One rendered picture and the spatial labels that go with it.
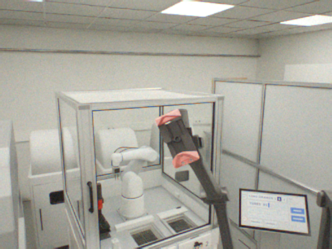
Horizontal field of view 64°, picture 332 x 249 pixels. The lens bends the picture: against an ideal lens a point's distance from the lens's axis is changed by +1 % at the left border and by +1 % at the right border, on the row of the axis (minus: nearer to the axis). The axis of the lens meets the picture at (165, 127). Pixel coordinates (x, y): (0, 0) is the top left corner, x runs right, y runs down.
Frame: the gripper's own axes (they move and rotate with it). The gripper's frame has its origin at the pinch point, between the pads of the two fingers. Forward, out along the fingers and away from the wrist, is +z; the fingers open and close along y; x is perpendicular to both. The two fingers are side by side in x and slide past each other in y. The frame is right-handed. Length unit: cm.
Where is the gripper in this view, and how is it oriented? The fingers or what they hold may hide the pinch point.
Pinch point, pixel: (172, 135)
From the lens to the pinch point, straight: 61.4
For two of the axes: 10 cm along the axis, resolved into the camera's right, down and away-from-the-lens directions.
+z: -1.9, -1.6, -9.7
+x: -9.1, 4.1, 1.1
